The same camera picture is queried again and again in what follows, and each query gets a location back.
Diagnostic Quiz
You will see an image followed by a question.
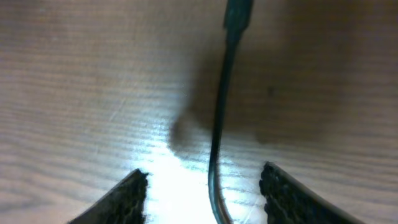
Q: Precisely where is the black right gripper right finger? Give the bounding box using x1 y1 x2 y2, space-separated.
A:
259 162 364 224

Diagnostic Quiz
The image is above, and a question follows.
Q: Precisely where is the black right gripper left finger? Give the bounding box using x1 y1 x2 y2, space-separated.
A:
68 169 148 224

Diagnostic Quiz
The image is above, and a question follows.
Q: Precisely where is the black charger cable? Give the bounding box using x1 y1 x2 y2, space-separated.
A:
207 0 255 224

